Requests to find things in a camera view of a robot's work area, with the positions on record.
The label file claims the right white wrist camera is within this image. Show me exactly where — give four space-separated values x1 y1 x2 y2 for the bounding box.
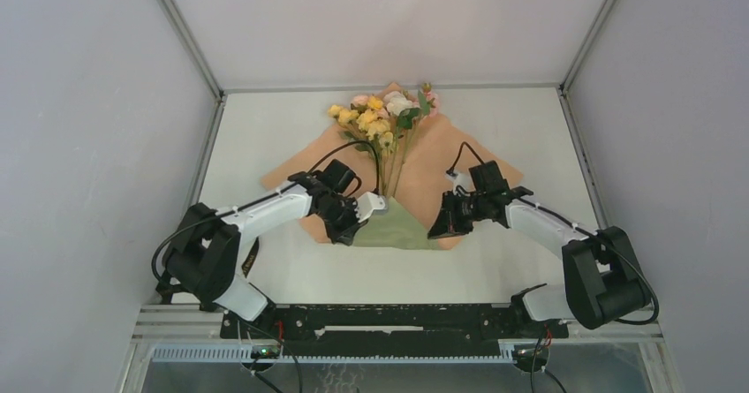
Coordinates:
445 171 473 195

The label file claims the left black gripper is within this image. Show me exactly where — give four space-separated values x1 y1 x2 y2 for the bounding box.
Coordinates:
316 196 367 246

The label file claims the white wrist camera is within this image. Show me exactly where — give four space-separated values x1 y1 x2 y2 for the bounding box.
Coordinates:
356 192 389 222
445 171 473 195

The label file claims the pink rose stem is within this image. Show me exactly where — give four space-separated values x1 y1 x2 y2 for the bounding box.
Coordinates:
390 82 441 196

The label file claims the green orange wrapping paper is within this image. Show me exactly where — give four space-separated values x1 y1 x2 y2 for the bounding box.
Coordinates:
261 84 496 250

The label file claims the black printed ribbon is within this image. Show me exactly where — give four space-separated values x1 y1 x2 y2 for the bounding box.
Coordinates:
155 238 261 306

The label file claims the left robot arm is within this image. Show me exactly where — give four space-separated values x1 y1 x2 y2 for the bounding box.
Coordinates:
152 159 387 337

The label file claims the black mounting rail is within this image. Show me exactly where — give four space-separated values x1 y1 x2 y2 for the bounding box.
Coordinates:
219 304 569 356

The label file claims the pink white flower stem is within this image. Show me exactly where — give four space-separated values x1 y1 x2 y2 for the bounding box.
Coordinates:
351 90 422 197

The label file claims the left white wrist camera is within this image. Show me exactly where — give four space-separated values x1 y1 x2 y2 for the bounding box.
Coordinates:
356 192 389 222

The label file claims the white cable duct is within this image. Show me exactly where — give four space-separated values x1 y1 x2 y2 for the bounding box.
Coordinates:
151 344 516 364

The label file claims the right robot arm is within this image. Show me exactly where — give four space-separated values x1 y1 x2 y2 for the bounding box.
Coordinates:
427 161 661 336

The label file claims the yellow flower stem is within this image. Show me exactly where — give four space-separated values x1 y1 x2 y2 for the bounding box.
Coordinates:
327 94 397 196

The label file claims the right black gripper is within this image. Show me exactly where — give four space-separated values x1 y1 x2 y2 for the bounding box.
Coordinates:
428 189 488 238

